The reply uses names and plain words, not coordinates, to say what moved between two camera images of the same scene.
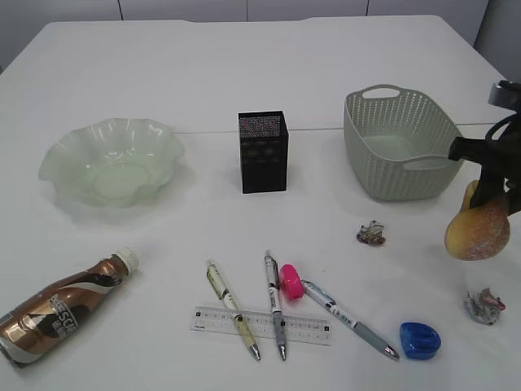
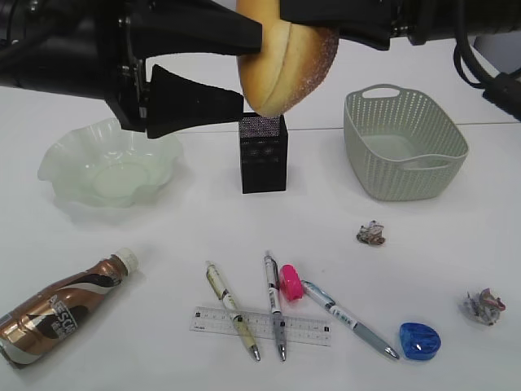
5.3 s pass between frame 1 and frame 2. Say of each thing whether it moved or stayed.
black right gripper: moved
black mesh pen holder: stayed
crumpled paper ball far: stayed
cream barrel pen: stayed
